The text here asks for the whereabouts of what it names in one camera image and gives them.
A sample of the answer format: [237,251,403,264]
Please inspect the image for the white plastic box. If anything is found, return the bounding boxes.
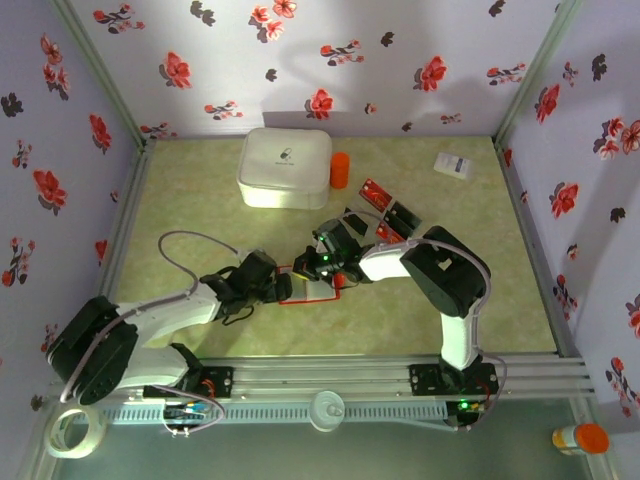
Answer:
[237,127,334,211]

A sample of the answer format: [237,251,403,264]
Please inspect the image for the clear tape roll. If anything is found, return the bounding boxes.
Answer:
[44,407,107,460]

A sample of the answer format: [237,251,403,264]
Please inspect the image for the aluminium frame post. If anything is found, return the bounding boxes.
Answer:
[49,0,151,146]
[494,0,586,140]

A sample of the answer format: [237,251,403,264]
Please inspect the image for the small electronics board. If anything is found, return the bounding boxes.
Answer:
[163,402,210,421]
[446,398,489,417]

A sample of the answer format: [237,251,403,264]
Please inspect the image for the red black-backed credit card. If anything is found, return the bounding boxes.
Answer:
[392,199,422,225]
[374,222,402,246]
[342,212,370,237]
[383,209,414,232]
[358,178,395,211]

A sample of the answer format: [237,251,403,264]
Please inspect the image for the white round lid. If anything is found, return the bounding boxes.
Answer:
[308,389,346,432]

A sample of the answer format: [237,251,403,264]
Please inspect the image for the orange cylinder bottle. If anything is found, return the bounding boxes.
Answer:
[329,151,352,190]

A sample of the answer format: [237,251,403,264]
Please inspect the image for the red and black card packs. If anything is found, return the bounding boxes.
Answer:
[341,178,424,251]

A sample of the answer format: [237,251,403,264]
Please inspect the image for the orange-capped pill bottle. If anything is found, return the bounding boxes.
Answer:
[551,422,611,457]

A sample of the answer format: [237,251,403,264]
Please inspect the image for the aluminium side rail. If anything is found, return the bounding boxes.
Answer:
[82,139,156,361]
[492,137,581,359]

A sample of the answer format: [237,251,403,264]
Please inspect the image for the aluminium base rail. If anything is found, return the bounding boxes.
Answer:
[49,352,596,401]

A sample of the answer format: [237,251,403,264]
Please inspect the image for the left arm grey cable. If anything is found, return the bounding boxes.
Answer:
[58,230,244,439]

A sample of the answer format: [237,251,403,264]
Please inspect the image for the white slotted cable duct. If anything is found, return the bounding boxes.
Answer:
[102,402,449,426]

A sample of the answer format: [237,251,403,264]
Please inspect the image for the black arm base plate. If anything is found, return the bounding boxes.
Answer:
[143,366,235,400]
[408,363,500,397]

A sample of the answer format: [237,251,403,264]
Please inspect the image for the small white box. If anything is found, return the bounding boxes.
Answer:
[432,151,474,181]

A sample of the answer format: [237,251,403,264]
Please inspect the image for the red card holder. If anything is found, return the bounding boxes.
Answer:
[276,263,346,307]

